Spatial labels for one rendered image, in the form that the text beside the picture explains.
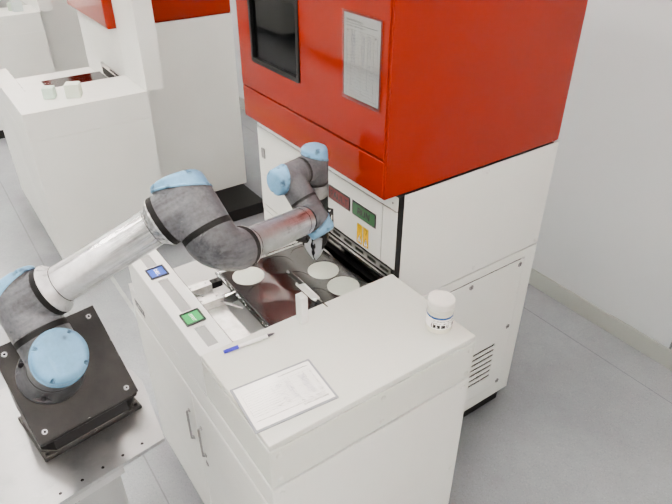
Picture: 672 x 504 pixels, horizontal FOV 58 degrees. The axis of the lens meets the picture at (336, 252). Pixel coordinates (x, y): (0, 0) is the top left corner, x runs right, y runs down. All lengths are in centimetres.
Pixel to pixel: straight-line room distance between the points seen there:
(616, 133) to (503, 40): 132
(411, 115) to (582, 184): 168
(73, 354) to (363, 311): 74
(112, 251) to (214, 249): 22
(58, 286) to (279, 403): 54
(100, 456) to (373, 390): 67
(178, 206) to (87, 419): 61
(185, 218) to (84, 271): 24
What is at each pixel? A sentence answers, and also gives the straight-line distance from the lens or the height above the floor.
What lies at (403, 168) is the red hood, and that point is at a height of 130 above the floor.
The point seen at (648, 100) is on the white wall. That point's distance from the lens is 291.
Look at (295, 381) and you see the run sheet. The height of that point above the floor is 97.
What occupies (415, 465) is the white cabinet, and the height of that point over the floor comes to 57.
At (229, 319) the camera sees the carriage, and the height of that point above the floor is 88.
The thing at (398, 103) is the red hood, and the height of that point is 149.
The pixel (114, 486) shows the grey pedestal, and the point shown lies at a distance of 187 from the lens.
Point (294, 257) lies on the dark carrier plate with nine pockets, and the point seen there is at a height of 90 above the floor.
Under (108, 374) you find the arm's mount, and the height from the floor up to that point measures 93.
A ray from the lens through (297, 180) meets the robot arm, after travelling 161.
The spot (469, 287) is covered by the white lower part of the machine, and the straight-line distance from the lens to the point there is 215.
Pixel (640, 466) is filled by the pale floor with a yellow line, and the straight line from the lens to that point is 280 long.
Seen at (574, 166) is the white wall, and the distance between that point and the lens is 317.
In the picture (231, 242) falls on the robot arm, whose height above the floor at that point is 134.
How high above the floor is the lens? 201
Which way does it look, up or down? 33 degrees down
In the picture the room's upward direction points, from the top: straight up
